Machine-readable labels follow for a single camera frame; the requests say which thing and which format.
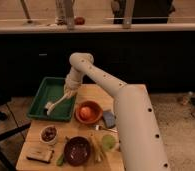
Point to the green cup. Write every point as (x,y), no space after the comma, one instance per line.
(108,142)

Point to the orange bowl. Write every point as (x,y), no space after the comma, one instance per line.
(96,110)

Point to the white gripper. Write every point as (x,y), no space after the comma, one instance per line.
(71,86)

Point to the white small bowl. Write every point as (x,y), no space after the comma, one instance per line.
(48,135)

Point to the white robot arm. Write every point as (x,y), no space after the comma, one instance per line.
(141,144)

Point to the green plastic tray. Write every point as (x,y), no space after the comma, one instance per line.
(51,90)

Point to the green vegetable piece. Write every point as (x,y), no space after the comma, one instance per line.
(61,160)

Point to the wooden spatula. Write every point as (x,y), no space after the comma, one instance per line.
(98,156)

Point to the dark purple bowl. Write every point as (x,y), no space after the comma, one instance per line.
(77,151)

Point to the orange fruit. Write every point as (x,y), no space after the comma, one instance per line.
(85,113)

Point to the white dish brush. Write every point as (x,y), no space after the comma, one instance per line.
(50,106)

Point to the metal fork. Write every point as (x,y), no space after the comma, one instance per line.
(99,127)

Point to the red object on counter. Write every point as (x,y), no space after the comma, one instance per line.
(79,21)

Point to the brown rectangular block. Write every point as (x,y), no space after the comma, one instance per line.
(39,154)

